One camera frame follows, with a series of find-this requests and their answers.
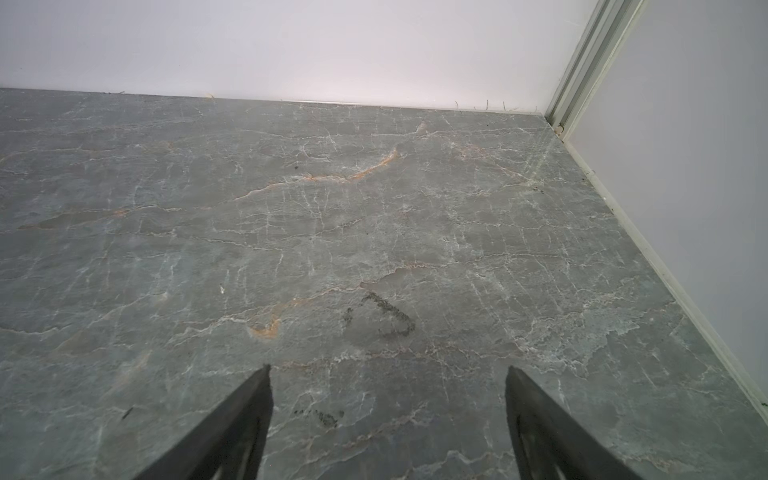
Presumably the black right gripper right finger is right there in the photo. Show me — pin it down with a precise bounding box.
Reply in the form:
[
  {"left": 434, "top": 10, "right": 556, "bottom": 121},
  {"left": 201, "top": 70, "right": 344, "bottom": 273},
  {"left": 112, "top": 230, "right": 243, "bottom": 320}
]
[{"left": 505, "top": 366, "right": 639, "bottom": 480}]

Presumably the aluminium frame corner post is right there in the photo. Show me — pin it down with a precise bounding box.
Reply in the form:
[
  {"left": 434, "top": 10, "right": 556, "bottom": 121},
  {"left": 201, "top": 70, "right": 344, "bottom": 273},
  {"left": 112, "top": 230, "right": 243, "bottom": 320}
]
[{"left": 545, "top": 0, "right": 644, "bottom": 141}]

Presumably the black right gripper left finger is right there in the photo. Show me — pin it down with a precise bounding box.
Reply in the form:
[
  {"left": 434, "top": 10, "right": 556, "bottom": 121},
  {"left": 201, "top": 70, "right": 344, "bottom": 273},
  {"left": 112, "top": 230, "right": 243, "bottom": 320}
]
[{"left": 137, "top": 364, "right": 274, "bottom": 480}]

